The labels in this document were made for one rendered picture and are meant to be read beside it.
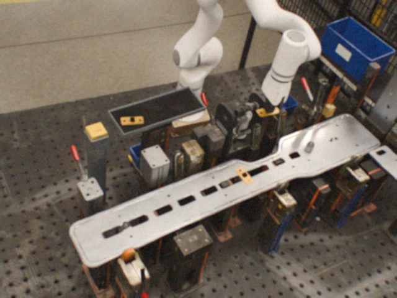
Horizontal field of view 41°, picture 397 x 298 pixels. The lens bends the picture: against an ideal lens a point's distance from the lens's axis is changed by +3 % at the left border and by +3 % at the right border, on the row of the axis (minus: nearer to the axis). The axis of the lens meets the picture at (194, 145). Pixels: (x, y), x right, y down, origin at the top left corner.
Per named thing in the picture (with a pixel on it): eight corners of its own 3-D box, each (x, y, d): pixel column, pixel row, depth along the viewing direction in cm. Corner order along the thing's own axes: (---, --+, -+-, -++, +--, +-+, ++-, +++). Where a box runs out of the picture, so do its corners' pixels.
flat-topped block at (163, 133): (144, 190, 232) (151, 122, 199) (136, 177, 236) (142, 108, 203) (163, 182, 236) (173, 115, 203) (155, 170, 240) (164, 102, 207)
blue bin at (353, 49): (360, 82, 251) (371, 61, 241) (316, 46, 266) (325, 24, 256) (384, 72, 258) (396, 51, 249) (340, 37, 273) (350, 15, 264)
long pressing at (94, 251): (90, 278, 171) (90, 275, 170) (64, 225, 182) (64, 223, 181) (383, 146, 230) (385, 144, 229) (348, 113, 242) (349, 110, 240)
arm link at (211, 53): (173, 76, 245) (180, 36, 227) (207, 68, 253) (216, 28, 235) (185, 93, 239) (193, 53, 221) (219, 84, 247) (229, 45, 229)
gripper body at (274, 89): (265, 65, 180) (257, 89, 188) (280, 84, 174) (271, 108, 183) (283, 61, 183) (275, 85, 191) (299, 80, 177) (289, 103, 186)
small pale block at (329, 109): (305, 161, 257) (330, 110, 230) (301, 157, 259) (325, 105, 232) (310, 159, 258) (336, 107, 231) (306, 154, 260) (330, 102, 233)
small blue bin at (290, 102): (278, 121, 274) (283, 109, 267) (267, 109, 279) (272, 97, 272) (294, 115, 278) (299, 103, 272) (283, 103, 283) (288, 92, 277)
